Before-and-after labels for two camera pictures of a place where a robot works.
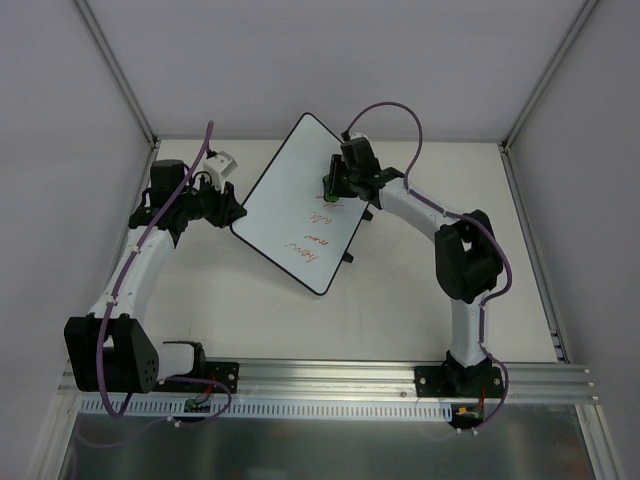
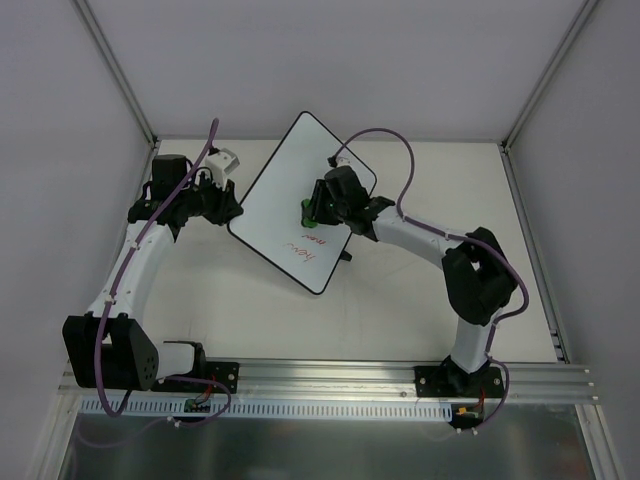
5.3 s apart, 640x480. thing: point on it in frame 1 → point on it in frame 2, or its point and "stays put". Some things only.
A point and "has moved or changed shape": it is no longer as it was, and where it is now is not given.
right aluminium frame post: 531,244 stays put
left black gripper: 223,202 stays put
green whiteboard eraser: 327,190 has moved or changed shape
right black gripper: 338,176 → 320,201
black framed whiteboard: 287,216 stays put
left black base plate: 225,372 stays put
